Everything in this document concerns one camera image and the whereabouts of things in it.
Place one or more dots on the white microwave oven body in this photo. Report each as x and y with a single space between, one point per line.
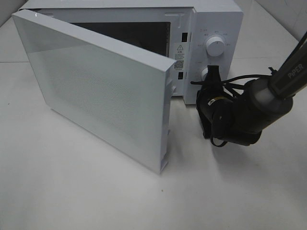
138 27

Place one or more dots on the white warning label sticker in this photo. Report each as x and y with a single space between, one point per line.
179 53

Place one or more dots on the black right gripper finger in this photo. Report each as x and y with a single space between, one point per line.
213 75

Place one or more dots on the white microwave door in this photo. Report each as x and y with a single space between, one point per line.
117 91

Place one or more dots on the white microwave knob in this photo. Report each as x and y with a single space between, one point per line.
204 73
215 46

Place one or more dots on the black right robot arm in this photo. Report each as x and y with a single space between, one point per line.
239 109

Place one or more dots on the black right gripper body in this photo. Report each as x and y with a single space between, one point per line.
214 107

